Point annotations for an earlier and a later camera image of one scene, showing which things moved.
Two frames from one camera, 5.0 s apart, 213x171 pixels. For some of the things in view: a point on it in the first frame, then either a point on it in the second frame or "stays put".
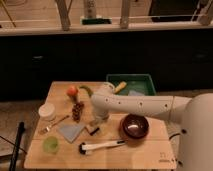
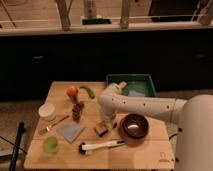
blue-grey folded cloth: [71, 131] stays put
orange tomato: [72, 91] stays put
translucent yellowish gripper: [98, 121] -> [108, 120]
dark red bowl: [134, 126] stays put
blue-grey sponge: [135, 93] stays put
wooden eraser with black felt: [91, 129] -> [101, 128]
